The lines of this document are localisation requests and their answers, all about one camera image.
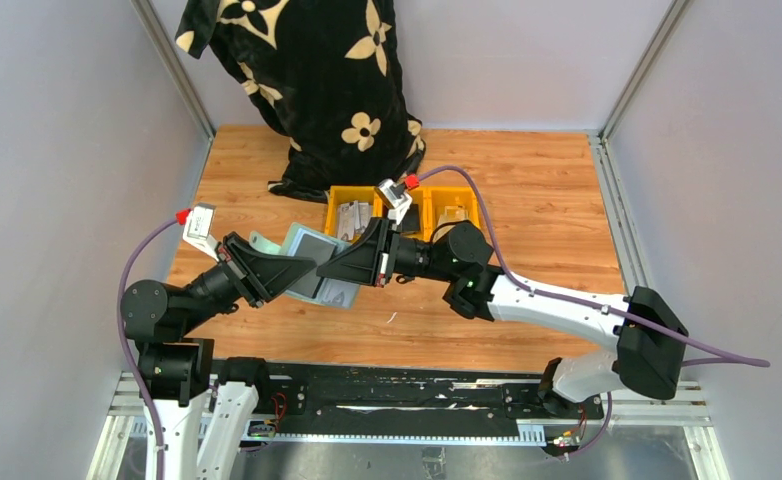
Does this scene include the black cards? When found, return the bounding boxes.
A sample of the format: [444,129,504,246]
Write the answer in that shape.
[400,204,423,236]

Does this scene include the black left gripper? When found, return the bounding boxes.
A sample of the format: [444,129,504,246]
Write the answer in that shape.
[181,229,316,333]

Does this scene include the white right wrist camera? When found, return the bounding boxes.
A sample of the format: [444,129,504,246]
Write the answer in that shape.
[374,175,418,228]

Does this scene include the silver VIP credit card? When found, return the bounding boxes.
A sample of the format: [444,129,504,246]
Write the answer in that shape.
[318,279,360,309]

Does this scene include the right yellow plastic bin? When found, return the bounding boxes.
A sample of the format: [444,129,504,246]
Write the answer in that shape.
[424,186,481,231]

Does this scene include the black floral blanket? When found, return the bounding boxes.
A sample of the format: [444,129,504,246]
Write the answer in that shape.
[175,1,426,203]

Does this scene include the left yellow plastic bin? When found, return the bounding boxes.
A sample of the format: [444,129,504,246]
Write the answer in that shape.
[323,186,383,242]

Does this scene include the green leather card holder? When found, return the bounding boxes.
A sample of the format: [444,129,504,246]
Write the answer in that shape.
[249,223,359,309]

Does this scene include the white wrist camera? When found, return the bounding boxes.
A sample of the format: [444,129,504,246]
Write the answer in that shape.
[175,203,219,260]
[374,175,418,228]

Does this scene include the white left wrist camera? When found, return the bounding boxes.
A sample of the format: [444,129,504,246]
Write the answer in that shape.
[175,203,219,260]

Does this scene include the gold beige cards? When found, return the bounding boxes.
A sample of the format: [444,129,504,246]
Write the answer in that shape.
[437,205,469,227]

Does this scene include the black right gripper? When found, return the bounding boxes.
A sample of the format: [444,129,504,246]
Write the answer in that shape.
[318,218,458,289]

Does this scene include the silver grey cards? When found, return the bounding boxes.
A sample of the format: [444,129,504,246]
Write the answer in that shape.
[334,201,372,242]

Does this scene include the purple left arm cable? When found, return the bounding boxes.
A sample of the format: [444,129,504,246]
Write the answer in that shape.
[116,217,220,480]

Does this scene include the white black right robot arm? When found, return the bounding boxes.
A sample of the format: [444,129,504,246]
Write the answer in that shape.
[318,218,688,418]

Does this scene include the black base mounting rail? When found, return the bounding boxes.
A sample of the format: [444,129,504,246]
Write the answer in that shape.
[268,362,605,439]

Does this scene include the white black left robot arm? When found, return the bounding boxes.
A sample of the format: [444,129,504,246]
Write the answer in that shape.
[118,233,317,479]

